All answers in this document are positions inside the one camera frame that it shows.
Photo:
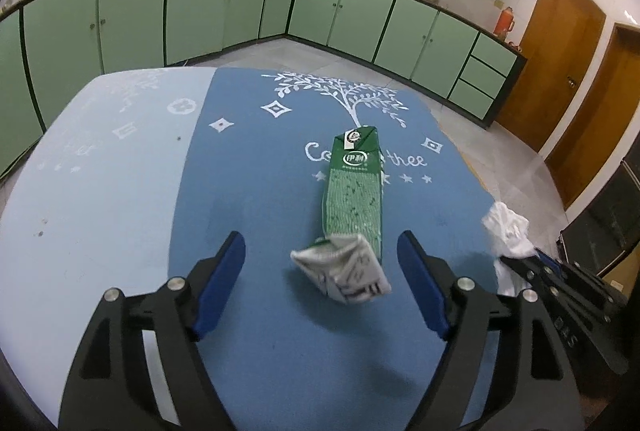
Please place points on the red thermos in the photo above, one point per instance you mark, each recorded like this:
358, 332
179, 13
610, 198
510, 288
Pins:
505, 22

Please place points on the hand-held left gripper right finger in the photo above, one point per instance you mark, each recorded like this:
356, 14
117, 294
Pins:
422, 281

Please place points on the blue printed tablecloth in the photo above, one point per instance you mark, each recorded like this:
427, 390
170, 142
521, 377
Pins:
260, 171

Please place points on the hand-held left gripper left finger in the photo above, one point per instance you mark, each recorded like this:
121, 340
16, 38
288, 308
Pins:
222, 281

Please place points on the green milk carton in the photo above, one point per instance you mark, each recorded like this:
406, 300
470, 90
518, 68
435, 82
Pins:
352, 196

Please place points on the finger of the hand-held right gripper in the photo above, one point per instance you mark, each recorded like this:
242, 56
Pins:
547, 259
520, 273

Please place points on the brown wooden door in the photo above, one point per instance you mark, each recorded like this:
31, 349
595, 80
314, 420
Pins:
600, 121
555, 51

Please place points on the printed white paper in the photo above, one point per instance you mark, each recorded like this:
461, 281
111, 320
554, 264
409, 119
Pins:
345, 271

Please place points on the row of green floor cabinets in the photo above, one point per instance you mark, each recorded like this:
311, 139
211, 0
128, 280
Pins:
130, 11

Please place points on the white tissue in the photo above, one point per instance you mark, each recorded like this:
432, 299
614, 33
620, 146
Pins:
507, 226

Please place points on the black appliance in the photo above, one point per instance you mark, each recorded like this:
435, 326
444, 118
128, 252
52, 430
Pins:
610, 221

